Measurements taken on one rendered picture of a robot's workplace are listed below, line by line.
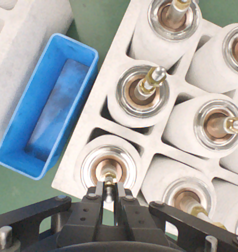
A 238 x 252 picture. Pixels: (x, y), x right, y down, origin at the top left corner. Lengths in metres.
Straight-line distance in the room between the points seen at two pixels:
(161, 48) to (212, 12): 0.41
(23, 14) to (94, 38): 0.22
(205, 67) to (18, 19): 0.33
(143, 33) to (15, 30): 0.23
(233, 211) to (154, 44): 0.27
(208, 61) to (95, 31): 0.34
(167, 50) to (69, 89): 0.31
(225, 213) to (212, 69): 0.22
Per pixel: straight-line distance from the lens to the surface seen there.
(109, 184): 0.17
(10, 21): 0.41
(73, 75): 0.52
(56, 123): 0.51
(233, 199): 0.34
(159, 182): 0.27
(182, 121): 0.28
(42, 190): 0.55
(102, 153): 0.24
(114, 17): 0.59
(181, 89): 0.35
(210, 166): 0.37
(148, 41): 0.29
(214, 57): 0.31
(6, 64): 0.40
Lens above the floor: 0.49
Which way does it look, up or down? 87 degrees down
